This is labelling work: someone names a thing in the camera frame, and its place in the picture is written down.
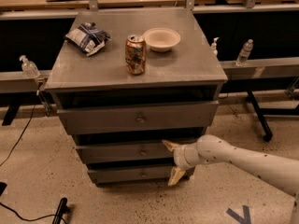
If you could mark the grey bottom drawer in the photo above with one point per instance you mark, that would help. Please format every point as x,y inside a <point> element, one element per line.
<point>130,173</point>

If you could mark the grey drawer cabinet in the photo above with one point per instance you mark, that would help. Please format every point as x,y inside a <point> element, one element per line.
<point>156,79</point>

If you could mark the grey metal rail barrier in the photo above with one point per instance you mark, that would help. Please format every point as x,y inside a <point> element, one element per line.
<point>256,75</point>

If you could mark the orange soda can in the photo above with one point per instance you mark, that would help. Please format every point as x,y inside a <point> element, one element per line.
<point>135,54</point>

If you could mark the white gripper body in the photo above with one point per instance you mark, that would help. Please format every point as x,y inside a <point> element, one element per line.
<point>179,157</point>

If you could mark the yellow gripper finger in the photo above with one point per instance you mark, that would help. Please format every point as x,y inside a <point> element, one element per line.
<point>171,146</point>
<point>175,175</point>

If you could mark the clear water bottle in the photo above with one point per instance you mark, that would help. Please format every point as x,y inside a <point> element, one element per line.
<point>244,53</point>

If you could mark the blue white chip bag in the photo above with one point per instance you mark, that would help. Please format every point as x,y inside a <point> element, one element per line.
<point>88,38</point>

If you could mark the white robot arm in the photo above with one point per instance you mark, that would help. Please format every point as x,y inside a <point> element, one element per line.
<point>279,172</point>

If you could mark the white bowl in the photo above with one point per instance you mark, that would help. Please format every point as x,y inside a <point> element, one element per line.
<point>161,39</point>

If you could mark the black stand foot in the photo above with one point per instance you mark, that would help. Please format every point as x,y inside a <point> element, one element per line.
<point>60,212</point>

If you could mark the small white pump bottle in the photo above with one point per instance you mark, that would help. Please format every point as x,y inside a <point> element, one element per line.
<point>214,46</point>

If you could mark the grey top drawer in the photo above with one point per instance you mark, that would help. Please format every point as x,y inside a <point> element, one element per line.
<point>128,118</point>

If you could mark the left sanitizer pump bottle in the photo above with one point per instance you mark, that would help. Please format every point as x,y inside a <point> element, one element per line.
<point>29,68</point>

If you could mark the black table leg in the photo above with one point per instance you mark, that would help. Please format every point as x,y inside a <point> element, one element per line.
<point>267,132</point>

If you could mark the grey drawer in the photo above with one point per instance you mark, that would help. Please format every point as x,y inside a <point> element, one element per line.
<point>128,118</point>
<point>130,173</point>
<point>94,151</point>

